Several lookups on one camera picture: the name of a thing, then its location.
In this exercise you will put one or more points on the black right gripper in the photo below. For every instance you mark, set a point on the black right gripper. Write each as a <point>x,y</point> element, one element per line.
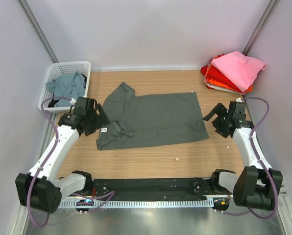
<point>219,109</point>

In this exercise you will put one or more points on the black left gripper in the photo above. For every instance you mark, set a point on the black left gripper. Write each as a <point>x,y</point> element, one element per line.
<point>102,121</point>

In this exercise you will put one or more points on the dark grey t-shirt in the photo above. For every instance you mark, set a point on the dark grey t-shirt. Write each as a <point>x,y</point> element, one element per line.
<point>150,120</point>

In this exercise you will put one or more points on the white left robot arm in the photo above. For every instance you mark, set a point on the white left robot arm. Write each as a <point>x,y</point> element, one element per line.
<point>40,189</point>

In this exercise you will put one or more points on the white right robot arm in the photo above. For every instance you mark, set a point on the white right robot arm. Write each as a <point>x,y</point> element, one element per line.
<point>258,185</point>

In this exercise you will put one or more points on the white folded t-shirt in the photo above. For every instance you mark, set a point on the white folded t-shirt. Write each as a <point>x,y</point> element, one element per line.
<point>223,89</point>

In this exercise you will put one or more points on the orange folded t-shirt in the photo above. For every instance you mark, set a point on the orange folded t-shirt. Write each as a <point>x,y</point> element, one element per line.
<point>230,86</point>

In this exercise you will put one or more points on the light blue t-shirt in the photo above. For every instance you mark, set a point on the light blue t-shirt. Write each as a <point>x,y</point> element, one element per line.
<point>68,86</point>

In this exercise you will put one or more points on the red folded t-shirt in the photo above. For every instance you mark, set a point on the red folded t-shirt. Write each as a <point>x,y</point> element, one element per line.
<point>209,71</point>

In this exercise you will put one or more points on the pink folded t-shirt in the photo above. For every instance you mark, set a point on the pink folded t-shirt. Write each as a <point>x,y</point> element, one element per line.
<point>241,70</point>

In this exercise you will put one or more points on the white plastic basket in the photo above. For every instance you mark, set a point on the white plastic basket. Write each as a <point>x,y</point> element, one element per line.
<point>56,70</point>

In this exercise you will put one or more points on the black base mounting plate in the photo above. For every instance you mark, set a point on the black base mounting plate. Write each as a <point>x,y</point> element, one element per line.
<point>151,190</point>

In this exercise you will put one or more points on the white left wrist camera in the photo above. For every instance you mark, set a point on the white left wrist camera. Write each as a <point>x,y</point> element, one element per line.
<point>73,101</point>

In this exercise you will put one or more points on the aluminium frame rail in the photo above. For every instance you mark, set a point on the aluminium frame rail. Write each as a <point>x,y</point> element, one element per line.
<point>281,192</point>

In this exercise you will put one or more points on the slotted white cable duct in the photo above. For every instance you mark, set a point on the slotted white cable duct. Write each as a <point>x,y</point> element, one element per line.
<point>77,203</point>

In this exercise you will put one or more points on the right aluminium corner post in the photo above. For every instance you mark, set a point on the right aluminium corner post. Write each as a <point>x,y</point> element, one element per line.
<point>263,20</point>

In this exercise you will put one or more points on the aluminium corner post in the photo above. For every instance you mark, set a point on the aluminium corner post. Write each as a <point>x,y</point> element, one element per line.
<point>38,30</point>
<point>263,20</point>

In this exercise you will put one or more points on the left aluminium corner post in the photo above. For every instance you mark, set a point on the left aluminium corner post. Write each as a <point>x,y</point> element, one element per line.
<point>38,30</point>

